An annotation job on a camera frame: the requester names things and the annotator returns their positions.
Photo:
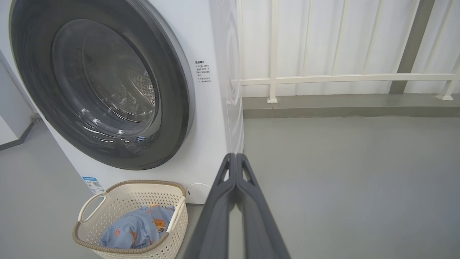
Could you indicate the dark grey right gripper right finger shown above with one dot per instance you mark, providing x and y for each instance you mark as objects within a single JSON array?
[{"x": 255, "y": 216}]

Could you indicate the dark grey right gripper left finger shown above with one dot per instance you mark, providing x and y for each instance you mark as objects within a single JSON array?
[{"x": 215, "y": 216}]

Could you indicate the blue cartoon print garment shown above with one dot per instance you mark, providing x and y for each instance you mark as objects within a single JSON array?
[{"x": 136, "y": 230}]

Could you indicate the round glass washing machine door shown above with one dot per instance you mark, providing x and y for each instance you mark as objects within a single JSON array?
[{"x": 43, "y": 90}]

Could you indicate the white front-load washing machine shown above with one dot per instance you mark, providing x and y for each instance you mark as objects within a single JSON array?
[{"x": 208, "y": 126}]

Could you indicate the cream perforated laundry basket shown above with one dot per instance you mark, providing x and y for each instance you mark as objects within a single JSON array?
[{"x": 125, "y": 198}]

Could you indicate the round white filter cover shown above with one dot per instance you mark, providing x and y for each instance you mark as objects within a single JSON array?
[{"x": 198, "y": 193}]

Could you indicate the blue energy label sticker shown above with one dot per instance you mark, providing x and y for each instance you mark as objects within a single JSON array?
[{"x": 92, "y": 185}]

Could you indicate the white metal railing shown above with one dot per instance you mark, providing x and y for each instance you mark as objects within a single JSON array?
[{"x": 275, "y": 77}]

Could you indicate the perforated steel drum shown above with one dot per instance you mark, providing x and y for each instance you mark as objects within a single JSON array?
[{"x": 142, "y": 91}]

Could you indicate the black printed text label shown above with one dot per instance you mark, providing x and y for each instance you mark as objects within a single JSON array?
[{"x": 203, "y": 72}]

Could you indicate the grey steel post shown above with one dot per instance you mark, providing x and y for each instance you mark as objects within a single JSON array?
[{"x": 409, "y": 46}]

